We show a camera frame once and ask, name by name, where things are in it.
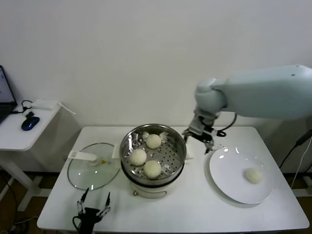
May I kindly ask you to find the stainless steel steamer basket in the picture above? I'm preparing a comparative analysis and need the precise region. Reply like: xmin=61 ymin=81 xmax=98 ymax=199
xmin=120 ymin=123 xmax=187 ymax=181

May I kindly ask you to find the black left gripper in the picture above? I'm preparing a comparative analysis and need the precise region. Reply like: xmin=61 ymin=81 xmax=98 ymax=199
xmin=76 ymin=187 xmax=111 ymax=234

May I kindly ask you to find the glass lid with white handle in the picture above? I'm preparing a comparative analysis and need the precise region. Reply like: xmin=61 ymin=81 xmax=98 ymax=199
xmin=67 ymin=142 xmax=121 ymax=191

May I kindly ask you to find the white side table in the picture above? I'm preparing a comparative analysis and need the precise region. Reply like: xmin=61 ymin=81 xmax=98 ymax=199
xmin=0 ymin=104 xmax=61 ymax=212

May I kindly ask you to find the black cable with dongle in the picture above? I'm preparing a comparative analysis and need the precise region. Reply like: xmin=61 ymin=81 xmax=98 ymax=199
xmin=11 ymin=99 xmax=35 ymax=119

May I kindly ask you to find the black laptop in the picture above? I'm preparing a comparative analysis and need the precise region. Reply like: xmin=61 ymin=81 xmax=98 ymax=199
xmin=0 ymin=65 xmax=19 ymax=125

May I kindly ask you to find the blue computer mouse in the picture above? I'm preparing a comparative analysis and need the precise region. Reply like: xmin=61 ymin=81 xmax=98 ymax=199
xmin=21 ymin=116 xmax=40 ymax=132

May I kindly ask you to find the white hanging cable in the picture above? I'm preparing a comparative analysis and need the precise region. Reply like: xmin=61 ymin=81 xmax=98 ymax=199
xmin=291 ymin=143 xmax=312 ymax=189

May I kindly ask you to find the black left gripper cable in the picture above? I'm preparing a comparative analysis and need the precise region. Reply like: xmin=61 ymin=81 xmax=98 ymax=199
xmin=71 ymin=215 xmax=81 ymax=231

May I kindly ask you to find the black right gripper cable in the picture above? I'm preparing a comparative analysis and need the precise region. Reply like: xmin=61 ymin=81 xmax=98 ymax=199
xmin=211 ymin=112 xmax=238 ymax=137

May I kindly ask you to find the white plastic stick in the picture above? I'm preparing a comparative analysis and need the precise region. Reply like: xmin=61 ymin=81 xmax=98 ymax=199
xmin=56 ymin=101 xmax=77 ymax=115

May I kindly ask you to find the white steamed baozi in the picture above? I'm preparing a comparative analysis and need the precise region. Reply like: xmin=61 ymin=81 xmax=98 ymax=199
xmin=244 ymin=167 xmax=264 ymax=185
xmin=143 ymin=160 xmax=162 ymax=180
xmin=146 ymin=134 xmax=162 ymax=149
xmin=129 ymin=149 xmax=148 ymax=166

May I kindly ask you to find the stainless steel steamer pot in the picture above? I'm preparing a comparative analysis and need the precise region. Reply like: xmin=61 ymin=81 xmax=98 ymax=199
xmin=111 ymin=143 xmax=195 ymax=199

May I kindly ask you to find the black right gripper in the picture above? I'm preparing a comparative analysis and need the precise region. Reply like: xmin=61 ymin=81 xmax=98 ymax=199
xmin=182 ymin=128 xmax=215 ymax=155

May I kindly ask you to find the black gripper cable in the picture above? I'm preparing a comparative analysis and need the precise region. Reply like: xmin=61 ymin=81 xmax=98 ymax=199
xmin=71 ymin=215 xmax=81 ymax=231
xmin=211 ymin=112 xmax=238 ymax=137

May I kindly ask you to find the large white plate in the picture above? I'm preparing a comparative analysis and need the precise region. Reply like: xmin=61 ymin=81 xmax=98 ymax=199
xmin=209 ymin=146 xmax=275 ymax=205

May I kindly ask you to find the white power adapter box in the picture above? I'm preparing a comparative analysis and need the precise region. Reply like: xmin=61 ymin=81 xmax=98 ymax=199
xmin=31 ymin=99 xmax=56 ymax=111

